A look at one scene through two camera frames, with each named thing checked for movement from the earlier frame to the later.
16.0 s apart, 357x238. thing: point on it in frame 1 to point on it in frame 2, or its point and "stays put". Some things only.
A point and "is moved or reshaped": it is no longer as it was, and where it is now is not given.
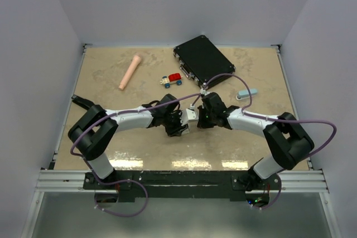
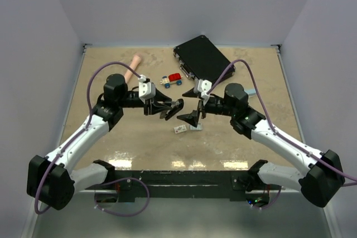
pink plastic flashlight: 136,60 stays put
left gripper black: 178,129 to 153,108
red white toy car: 172,78 stays put
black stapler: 81,101 is moved or reshaped
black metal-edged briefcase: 200,58 stays put
